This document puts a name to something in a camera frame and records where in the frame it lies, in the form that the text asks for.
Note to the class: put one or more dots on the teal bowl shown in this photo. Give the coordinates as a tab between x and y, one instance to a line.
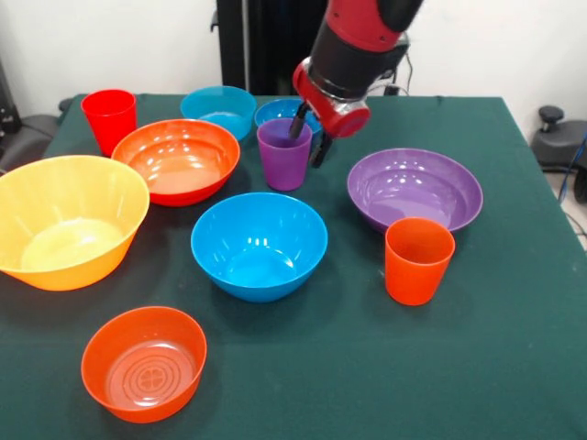
215	103

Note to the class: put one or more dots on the small orange bowl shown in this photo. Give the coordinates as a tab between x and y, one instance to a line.
142	366

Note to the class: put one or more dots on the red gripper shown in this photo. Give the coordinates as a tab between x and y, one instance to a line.
339	119

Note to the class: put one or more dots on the small dark blue bowl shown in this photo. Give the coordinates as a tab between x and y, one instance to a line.
275	110

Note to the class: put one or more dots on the purple cup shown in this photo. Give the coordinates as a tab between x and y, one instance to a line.
284	165

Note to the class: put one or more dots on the large blue bowl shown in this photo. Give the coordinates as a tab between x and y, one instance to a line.
259	266

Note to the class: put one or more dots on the dark green tablecloth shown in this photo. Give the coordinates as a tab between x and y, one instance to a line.
321	366

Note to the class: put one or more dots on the red cup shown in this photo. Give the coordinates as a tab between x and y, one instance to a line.
110	124

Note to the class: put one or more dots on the orange cup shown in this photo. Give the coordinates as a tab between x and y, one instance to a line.
415	279

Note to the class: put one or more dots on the wide orange bowl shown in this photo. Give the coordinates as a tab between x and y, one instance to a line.
179	169

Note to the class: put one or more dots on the black equipment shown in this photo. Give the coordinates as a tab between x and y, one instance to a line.
7	114

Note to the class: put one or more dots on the yellow bowl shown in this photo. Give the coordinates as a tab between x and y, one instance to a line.
69	238

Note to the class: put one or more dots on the wide purple bowl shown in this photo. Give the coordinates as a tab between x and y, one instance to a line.
413	192

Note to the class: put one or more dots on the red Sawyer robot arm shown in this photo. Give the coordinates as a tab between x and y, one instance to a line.
362	36

